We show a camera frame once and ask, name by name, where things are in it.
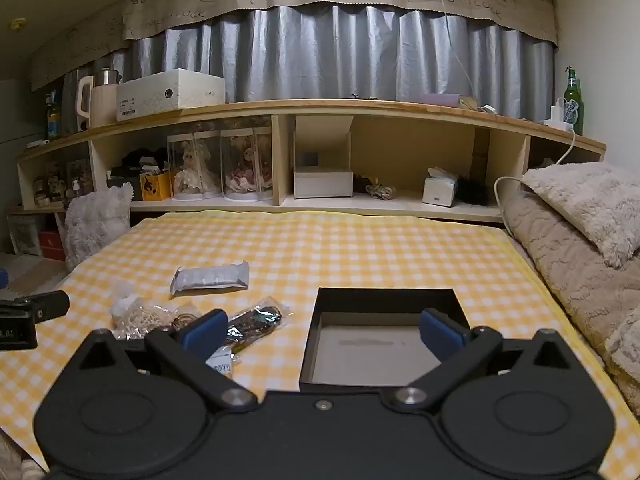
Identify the yellow checkered sheet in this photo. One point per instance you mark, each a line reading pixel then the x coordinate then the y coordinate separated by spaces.
pixel 350 250

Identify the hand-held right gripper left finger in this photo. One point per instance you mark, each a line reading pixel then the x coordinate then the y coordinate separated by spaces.
pixel 206 331

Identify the grey foil packet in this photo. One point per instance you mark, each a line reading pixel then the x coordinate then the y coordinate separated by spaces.
pixel 210 278

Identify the white tissue box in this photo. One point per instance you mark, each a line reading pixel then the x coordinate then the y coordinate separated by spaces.
pixel 439 190

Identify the white printed packet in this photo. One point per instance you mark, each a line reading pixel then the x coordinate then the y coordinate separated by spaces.
pixel 222 364

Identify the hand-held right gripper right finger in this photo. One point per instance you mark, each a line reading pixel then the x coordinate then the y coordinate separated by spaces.
pixel 440 334

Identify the red dress doll case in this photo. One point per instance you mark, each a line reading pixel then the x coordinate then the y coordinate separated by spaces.
pixel 246 167

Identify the pale pink thermos jug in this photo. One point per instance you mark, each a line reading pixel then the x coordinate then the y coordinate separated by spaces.
pixel 103 106

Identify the black fluffy item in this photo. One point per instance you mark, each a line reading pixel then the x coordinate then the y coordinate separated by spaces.
pixel 472 192

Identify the grey curtain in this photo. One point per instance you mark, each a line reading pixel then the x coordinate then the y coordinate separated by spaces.
pixel 320 55

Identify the green beer bottle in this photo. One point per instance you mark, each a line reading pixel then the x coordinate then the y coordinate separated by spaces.
pixel 573 100

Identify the black cardboard box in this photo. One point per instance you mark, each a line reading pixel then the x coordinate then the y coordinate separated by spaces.
pixel 375 345

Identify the wooden shelf unit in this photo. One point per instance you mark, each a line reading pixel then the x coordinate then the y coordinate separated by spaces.
pixel 380 108

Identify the clear bag of white cloth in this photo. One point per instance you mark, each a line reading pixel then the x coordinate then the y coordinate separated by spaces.
pixel 137 316

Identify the red box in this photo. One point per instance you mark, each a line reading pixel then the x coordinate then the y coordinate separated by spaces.
pixel 52 245

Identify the purple flat box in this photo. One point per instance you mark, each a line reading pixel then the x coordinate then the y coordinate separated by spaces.
pixel 445 100

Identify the yellow printed box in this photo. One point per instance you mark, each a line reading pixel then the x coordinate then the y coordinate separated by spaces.
pixel 154 186

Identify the fluffy beige pillow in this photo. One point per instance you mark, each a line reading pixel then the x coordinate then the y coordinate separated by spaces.
pixel 585 205

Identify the clear bag of rings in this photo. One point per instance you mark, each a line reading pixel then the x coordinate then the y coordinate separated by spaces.
pixel 184 318

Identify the small figurines group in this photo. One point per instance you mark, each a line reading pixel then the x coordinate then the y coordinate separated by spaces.
pixel 55 185

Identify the clear bag with dark item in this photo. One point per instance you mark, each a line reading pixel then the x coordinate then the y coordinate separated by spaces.
pixel 252 324

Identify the white fluffy cushion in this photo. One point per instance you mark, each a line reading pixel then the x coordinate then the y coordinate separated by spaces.
pixel 95 225

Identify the cream dress doll case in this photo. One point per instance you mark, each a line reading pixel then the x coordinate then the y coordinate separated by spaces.
pixel 192 170

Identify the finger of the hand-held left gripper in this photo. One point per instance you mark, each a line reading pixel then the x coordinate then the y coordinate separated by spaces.
pixel 42 305
pixel 2 278

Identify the steel kettle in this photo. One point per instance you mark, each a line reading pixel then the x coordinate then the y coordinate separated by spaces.
pixel 107 77

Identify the white charger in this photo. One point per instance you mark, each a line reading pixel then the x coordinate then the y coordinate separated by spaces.
pixel 559 116

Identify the dark glass bottle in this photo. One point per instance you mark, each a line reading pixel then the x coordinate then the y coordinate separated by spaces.
pixel 53 117

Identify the open white box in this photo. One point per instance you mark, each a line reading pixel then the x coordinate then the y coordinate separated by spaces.
pixel 322 180

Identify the white speckled storage box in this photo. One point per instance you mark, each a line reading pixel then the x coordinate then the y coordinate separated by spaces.
pixel 165 94

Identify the brown fleece blanket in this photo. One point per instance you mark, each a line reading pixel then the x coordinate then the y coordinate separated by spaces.
pixel 560 270

